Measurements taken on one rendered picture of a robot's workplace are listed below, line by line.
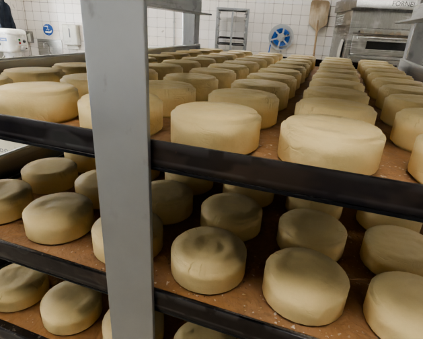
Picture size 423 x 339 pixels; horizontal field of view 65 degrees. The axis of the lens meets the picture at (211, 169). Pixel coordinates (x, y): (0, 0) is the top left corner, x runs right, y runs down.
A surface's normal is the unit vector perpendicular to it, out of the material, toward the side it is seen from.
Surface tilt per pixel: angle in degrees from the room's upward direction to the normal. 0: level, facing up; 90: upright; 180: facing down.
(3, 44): 90
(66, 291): 0
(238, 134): 90
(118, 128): 90
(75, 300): 0
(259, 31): 90
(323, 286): 0
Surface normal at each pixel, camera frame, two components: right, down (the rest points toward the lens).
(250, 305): 0.05, -0.92
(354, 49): -0.11, 0.40
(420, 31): -0.33, 0.36
